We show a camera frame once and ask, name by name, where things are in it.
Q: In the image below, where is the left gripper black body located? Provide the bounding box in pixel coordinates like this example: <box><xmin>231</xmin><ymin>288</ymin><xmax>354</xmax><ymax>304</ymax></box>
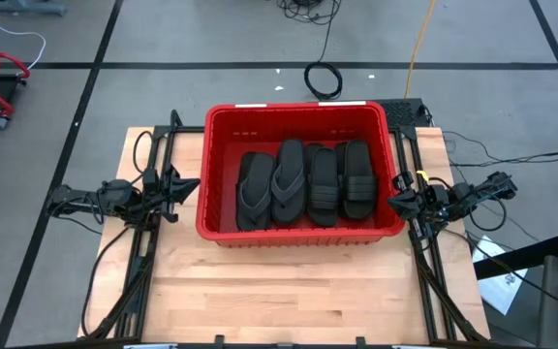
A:
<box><xmin>139</xmin><ymin>164</ymin><xmax>181</xmax><ymax>224</ymax></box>

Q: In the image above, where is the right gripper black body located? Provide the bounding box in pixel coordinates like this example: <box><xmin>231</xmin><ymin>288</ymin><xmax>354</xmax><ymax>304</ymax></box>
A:
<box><xmin>394</xmin><ymin>172</ymin><xmax>450</xmax><ymax>241</ymax></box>

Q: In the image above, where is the black ribbed-strap slide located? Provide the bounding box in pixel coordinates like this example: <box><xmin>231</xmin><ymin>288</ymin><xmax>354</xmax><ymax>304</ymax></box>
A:
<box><xmin>340</xmin><ymin>139</ymin><xmax>377</xmax><ymax>221</ymax></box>
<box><xmin>334</xmin><ymin>141</ymin><xmax>351</xmax><ymax>164</ymax></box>
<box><xmin>234</xmin><ymin>151</ymin><xmax>254</xmax><ymax>214</ymax></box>
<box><xmin>306</xmin><ymin>146</ymin><xmax>341</xmax><ymax>228</ymax></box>
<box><xmin>305</xmin><ymin>142</ymin><xmax>326</xmax><ymax>162</ymax></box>

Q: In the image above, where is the black grey-strap flip-flop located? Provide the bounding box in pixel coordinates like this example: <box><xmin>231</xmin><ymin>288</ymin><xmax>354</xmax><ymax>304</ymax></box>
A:
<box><xmin>269</xmin><ymin>139</ymin><xmax>309</xmax><ymax>225</ymax></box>
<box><xmin>235</xmin><ymin>152</ymin><xmax>276</xmax><ymax>233</ymax></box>

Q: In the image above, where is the red plastic bin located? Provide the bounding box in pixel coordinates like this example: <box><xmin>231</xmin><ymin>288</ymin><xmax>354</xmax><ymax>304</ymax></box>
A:
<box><xmin>195</xmin><ymin>100</ymin><xmax>406</xmax><ymax>249</ymax></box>

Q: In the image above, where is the black perforated box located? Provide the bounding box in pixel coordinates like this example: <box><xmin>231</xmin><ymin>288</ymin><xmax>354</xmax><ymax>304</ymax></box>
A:
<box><xmin>373</xmin><ymin>98</ymin><xmax>430</xmax><ymax>130</ymax></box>

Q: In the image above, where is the black desk foot bar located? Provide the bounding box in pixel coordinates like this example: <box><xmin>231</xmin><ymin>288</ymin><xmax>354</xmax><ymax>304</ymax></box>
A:
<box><xmin>472</xmin><ymin>233</ymin><xmax>558</xmax><ymax>281</ymax></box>

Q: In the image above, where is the white paper sheet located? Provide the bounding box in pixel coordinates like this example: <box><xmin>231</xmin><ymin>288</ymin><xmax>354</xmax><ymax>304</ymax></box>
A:
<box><xmin>472</xmin><ymin>235</ymin><xmax>531</xmax><ymax>316</ymax></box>

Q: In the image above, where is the long white tape strip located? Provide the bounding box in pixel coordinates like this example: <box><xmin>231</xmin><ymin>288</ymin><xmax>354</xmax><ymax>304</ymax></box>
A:
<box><xmin>318</xmin><ymin>100</ymin><xmax>367</xmax><ymax>108</ymax></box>

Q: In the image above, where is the grey stand foot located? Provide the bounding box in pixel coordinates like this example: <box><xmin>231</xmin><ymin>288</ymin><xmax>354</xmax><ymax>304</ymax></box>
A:
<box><xmin>0</xmin><ymin>0</ymin><xmax>67</xmax><ymax>16</ymax></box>

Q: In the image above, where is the black aluminium table frame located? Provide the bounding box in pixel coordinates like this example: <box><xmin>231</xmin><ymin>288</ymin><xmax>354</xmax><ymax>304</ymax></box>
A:
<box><xmin>82</xmin><ymin>109</ymin><xmax>491</xmax><ymax>349</ymax></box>

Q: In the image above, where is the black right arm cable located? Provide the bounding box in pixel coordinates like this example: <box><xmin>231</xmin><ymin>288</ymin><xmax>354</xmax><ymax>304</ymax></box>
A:
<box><xmin>467</xmin><ymin>193</ymin><xmax>509</xmax><ymax>233</ymax></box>

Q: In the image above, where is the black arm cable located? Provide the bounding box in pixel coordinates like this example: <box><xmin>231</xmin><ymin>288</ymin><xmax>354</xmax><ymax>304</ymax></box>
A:
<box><xmin>80</xmin><ymin>129</ymin><xmax>159</xmax><ymax>336</ymax></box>
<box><xmin>467</xmin><ymin>193</ymin><xmax>509</xmax><ymax>233</ymax></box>

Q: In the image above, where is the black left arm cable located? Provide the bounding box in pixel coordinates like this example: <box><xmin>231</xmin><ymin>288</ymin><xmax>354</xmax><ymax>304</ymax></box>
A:
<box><xmin>80</xmin><ymin>129</ymin><xmax>159</xmax><ymax>336</ymax></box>

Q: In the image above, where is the thin black floor cable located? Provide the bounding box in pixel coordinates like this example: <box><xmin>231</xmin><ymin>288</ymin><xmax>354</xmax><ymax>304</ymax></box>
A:
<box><xmin>442</xmin><ymin>130</ymin><xmax>558</xmax><ymax>169</ymax></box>

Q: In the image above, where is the yellow cable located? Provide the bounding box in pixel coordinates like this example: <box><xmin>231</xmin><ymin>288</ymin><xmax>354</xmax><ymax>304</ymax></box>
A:
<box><xmin>403</xmin><ymin>0</ymin><xmax>438</xmax><ymax>100</ymax></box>

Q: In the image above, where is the coiled black cable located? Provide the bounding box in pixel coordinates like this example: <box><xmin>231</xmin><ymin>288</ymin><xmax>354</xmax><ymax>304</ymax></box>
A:
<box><xmin>302</xmin><ymin>0</ymin><xmax>345</xmax><ymax>102</ymax></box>

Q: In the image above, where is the tangled black cable bundle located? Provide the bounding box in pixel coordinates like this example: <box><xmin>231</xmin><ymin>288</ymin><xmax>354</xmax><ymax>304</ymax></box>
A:
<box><xmin>276</xmin><ymin>0</ymin><xmax>343</xmax><ymax>25</ymax></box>

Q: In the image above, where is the white floor cable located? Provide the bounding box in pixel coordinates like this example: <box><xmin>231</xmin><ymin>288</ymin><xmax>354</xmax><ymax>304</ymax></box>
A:
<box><xmin>0</xmin><ymin>0</ymin><xmax>47</xmax><ymax>74</ymax></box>

